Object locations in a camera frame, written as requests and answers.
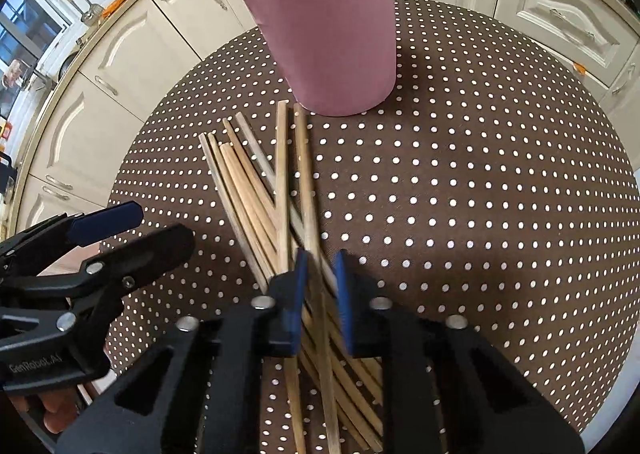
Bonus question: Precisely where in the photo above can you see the cream kitchen cabinets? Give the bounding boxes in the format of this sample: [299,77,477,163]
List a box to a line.
[12,0,640,235]

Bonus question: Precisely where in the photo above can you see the pink cup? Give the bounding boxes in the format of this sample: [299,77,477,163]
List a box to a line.
[228,0,397,117]

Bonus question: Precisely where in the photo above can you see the brown polka dot tablecloth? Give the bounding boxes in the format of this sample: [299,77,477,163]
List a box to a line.
[100,0,640,454]

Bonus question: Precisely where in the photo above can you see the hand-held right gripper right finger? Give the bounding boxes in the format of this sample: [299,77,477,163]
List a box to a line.
[334,249,586,454]

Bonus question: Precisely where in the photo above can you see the bunch of wooden chopsticks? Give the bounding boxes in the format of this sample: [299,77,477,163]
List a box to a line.
[198,100,386,454]

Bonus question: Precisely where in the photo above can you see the person's left hand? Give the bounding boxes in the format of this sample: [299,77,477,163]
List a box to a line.
[10,386,81,435]

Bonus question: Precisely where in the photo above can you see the tan wooden chopstick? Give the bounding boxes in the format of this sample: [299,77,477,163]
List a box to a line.
[293,102,342,454]

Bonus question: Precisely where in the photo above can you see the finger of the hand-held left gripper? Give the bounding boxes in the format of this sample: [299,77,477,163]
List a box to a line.
[0,200,145,281]
[0,223,197,356]

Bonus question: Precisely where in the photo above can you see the kitchen window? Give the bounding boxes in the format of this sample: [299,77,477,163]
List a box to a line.
[0,0,71,85]

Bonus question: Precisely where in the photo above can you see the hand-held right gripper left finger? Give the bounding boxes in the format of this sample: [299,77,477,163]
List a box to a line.
[57,249,309,454]

